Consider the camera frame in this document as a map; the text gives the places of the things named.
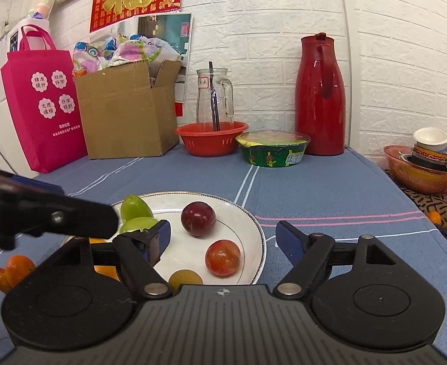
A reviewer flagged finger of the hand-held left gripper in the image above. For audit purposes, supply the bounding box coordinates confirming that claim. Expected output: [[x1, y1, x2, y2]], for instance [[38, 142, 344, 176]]
[[0, 182, 119, 249], [0, 163, 64, 198]]

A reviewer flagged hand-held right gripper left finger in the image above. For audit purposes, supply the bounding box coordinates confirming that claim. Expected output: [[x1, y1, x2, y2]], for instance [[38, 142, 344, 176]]
[[52, 219, 173, 300]]

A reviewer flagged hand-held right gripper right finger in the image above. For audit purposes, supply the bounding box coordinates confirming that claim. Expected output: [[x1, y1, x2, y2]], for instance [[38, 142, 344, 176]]
[[273, 220, 397, 297]]

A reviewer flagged round green fruit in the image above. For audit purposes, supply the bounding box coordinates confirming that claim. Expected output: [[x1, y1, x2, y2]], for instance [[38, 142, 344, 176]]
[[119, 217, 159, 235]]

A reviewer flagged white plate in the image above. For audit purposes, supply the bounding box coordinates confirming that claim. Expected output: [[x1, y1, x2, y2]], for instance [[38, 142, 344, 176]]
[[65, 191, 267, 286]]

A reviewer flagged dark red plum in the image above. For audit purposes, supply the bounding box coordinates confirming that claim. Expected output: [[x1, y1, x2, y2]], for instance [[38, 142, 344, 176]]
[[180, 201, 216, 238]]

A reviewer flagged elongated green fruit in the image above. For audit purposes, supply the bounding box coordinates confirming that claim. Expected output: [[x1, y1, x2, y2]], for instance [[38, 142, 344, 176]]
[[120, 195, 153, 223]]

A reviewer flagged small brown longan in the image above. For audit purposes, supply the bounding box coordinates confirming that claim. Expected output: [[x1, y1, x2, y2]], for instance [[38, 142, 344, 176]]
[[169, 269, 204, 291]]

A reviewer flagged smooth small orange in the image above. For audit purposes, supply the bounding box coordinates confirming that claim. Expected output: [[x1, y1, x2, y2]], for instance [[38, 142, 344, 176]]
[[93, 264, 121, 282]]

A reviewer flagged orange mandarin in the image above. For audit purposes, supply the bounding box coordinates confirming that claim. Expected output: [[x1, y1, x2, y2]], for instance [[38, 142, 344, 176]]
[[0, 268, 13, 294], [5, 255, 36, 290]]

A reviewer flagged pink tote bag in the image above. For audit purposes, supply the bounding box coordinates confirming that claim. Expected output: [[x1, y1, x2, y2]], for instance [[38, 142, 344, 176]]
[[1, 25, 88, 173]]

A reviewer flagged white rounded appliance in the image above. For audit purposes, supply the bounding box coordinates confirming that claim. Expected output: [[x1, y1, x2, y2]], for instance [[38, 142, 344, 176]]
[[0, 101, 41, 177]]

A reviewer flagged blue plaid tablecloth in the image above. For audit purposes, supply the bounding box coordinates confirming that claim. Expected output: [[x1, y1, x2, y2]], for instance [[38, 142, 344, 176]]
[[0, 146, 447, 365]]

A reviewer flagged green instant noodle bowl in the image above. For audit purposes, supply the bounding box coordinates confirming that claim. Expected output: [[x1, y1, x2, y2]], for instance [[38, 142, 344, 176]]
[[236, 130, 311, 168]]

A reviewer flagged red plastic basket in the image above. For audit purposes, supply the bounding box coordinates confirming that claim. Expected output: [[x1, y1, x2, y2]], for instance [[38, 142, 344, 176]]
[[175, 121, 249, 157]]

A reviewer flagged brown cardboard box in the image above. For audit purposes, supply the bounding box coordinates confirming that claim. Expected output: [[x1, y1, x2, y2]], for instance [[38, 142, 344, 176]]
[[74, 60, 182, 159]]

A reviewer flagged red thermos jug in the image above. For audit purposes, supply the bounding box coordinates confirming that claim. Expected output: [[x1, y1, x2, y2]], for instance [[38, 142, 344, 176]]
[[294, 32, 347, 156]]

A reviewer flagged black stirrer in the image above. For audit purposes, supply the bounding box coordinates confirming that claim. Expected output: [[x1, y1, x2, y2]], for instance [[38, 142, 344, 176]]
[[208, 61, 221, 132]]

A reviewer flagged glass pitcher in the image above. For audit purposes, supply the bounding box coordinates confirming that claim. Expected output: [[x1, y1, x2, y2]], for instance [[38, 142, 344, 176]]
[[196, 68, 235, 130]]

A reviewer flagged orange glass bowl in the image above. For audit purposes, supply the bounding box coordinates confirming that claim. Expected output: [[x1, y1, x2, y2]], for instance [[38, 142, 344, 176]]
[[383, 145, 447, 194]]

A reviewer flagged black patterned cloth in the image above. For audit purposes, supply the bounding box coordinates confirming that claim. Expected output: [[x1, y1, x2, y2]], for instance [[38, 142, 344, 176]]
[[393, 171, 447, 263]]

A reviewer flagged white water purifier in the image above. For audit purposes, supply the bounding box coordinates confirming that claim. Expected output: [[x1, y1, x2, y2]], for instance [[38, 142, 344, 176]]
[[0, 17, 51, 103]]

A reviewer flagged stack of patterned bowls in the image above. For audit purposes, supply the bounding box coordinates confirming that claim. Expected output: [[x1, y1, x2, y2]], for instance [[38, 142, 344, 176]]
[[410, 144, 447, 173]]

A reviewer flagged floral cloth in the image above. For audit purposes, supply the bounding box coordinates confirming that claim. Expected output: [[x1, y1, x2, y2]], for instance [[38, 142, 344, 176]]
[[73, 34, 182, 78]]

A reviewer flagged red wall poster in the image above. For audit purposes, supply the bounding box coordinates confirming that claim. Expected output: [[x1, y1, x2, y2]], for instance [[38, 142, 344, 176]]
[[90, 0, 182, 33]]

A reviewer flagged photo wall picture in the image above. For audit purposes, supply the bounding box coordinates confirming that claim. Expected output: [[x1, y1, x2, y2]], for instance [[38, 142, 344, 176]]
[[136, 12, 193, 103]]

